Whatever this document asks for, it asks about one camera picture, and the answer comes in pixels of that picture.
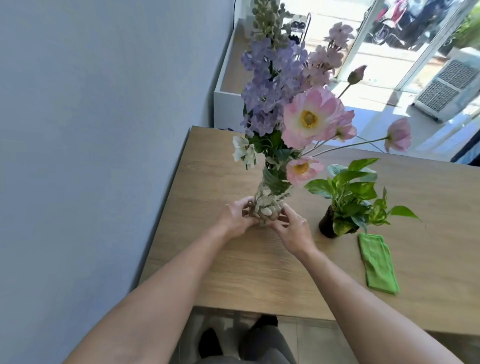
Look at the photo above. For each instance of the parked motorcycle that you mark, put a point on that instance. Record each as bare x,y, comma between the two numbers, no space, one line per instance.
390,20

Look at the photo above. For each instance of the wooden table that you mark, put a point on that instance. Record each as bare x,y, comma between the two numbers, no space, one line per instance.
307,232

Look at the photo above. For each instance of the person's right forearm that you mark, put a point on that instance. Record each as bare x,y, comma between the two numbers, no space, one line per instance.
360,311

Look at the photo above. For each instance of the green pothos plant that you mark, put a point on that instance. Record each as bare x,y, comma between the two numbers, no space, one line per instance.
360,195

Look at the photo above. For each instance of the white air cooler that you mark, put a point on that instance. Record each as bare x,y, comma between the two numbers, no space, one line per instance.
448,88

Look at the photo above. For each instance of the person's left hand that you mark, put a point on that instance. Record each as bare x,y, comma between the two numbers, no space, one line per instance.
235,217

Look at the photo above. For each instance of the green folded cloth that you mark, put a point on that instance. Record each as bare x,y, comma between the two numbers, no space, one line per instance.
378,263

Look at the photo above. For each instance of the person's left forearm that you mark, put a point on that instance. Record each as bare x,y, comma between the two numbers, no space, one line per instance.
150,300

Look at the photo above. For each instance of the white low cabinet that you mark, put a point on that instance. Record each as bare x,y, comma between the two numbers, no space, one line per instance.
229,78

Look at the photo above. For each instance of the glass vase with pebbles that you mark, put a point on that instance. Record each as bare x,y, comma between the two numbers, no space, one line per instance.
268,204

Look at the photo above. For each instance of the dark glass plant pot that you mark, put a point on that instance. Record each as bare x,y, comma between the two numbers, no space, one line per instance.
327,225

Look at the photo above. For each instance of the person's right thumb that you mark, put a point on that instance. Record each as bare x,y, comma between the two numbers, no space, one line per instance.
276,225

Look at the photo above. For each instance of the pink and purple flower bouquet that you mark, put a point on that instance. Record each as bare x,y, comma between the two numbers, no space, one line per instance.
288,93

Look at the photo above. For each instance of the person's left thumb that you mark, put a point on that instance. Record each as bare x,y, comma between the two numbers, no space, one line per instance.
248,215

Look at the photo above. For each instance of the person's black shoe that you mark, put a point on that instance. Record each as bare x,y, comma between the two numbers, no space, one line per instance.
210,343
265,321

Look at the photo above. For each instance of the person's grey trouser leg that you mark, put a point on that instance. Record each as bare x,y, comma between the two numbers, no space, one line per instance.
258,345

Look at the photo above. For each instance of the shoe rack with shoes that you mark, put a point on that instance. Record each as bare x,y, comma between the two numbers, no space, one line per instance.
298,24

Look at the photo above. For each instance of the person's right hand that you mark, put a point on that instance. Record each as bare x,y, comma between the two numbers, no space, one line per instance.
294,232

